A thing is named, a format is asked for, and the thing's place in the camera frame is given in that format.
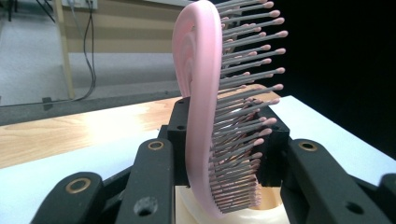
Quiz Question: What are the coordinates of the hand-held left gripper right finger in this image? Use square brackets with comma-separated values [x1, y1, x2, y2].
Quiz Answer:
[256, 105, 394, 224]

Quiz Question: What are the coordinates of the hanging black cable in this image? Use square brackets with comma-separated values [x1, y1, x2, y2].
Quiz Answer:
[66, 0, 98, 103]

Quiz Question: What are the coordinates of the light wooden shelf unit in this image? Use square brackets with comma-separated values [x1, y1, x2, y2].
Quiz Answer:
[51, 0, 195, 101]

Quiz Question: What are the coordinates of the pink hairbrush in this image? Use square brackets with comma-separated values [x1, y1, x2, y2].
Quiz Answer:
[171, 0, 290, 219]

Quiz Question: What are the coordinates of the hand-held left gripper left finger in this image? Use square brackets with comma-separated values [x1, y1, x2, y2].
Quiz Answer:
[114, 96, 191, 224]

